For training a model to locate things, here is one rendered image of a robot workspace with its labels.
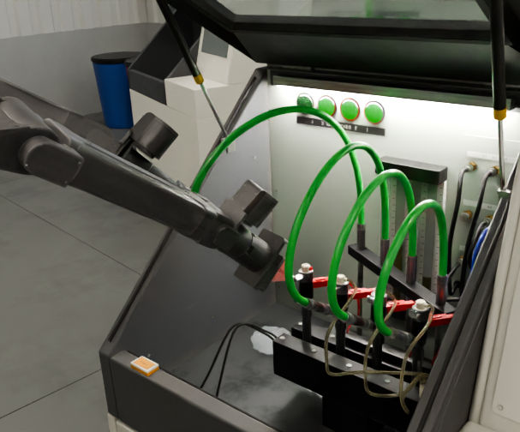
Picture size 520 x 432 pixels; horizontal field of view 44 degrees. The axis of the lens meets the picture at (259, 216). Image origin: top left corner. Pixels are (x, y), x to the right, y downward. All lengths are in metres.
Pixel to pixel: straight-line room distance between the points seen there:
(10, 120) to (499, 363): 0.80
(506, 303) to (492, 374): 0.12
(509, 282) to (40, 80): 7.22
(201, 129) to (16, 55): 4.17
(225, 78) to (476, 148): 2.86
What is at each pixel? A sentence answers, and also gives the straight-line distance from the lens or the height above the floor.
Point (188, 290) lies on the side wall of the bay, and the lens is 1.47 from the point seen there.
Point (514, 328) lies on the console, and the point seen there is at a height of 1.15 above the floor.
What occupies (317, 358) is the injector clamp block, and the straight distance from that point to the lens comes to 1.25.
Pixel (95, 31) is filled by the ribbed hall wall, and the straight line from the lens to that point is 8.24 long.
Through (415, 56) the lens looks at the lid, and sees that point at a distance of 1.24.
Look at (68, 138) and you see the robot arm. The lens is 0.75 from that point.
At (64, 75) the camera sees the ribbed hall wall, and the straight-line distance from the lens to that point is 8.08.
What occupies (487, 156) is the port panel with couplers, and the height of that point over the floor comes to 1.32.
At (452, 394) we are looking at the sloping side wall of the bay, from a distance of 1.05.
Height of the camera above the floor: 1.69
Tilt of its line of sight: 22 degrees down
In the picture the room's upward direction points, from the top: 3 degrees counter-clockwise
